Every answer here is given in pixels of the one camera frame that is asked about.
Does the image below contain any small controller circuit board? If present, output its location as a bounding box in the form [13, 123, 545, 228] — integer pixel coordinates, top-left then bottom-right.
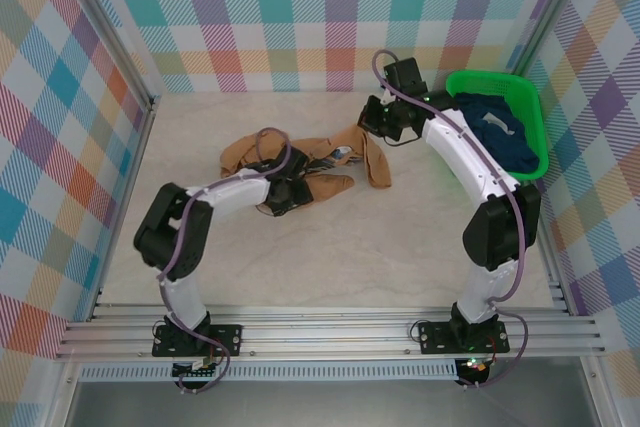
[457, 356, 495, 384]
[172, 356, 225, 381]

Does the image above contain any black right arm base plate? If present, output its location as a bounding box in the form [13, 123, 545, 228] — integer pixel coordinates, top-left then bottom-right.
[418, 321, 511, 356]

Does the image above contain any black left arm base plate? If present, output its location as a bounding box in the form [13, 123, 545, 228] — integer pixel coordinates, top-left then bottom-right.
[152, 322, 245, 358]

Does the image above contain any aluminium rail frame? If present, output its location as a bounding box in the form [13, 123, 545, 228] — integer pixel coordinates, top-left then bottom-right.
[54, 301, 609, 361]

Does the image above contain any tan printed t-shirt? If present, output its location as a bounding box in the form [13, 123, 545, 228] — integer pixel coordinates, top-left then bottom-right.
[219, 126, 393, 209]

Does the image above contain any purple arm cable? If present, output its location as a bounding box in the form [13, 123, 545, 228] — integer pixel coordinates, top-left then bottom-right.
[372, 49, 531, 391]
[158, 126, 294, 396]

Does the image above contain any green plastic basket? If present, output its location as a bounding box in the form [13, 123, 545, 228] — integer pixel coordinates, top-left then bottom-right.
[444, 70, 551, 183]

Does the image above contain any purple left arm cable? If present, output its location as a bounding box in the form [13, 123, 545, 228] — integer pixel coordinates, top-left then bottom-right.
[158, 126, 294, 396]

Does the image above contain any aluminium side rail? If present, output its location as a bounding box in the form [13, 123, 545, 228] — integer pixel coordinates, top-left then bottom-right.
[84, 96, 157, 321]
[522, 179, 574, 317]

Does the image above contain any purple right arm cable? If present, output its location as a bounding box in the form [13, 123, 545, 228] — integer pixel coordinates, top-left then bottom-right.
[372, 49, 531, 391]

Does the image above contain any navy blue t-shirt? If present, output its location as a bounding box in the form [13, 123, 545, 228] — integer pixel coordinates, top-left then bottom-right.
[457, 91, 541, 176]

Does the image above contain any aluminium corner post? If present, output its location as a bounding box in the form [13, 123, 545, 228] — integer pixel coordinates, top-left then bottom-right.
[49, 0, 162, 113]
[504, 0, 601, 77]

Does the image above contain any slotted grey cable duct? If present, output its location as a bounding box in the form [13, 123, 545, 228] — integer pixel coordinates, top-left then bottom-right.
[79, 360, 459, 382]

